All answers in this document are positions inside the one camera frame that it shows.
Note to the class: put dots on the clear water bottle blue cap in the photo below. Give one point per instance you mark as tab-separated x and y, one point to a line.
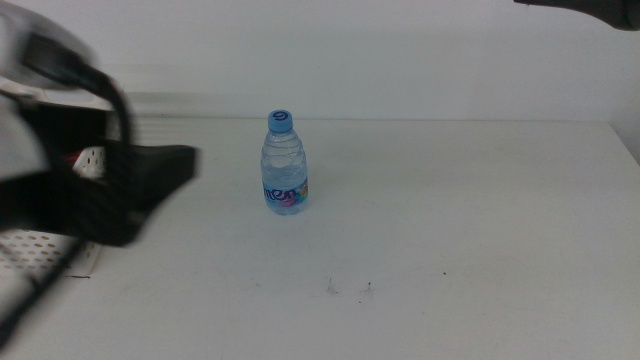
284	170

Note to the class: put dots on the white perforated plastic basket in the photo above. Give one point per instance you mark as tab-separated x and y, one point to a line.
30	252

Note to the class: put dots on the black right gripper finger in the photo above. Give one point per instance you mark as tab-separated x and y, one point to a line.
610	10

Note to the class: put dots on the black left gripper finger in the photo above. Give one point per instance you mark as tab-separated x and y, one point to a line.
150	170

